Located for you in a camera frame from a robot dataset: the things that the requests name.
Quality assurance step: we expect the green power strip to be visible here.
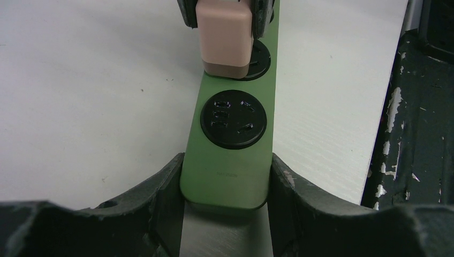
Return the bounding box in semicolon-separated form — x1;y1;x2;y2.
180;1;279;210

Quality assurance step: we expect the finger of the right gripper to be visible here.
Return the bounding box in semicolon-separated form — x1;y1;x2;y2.
251;0;275;39
177;0;198;28

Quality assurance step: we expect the pink charger plug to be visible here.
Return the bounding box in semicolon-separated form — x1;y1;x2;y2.
195;1;254;79

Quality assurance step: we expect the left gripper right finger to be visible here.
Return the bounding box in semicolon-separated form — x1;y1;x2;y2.
268;155;453;256

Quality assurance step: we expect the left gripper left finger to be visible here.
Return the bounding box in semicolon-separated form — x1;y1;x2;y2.
1;153;185;256

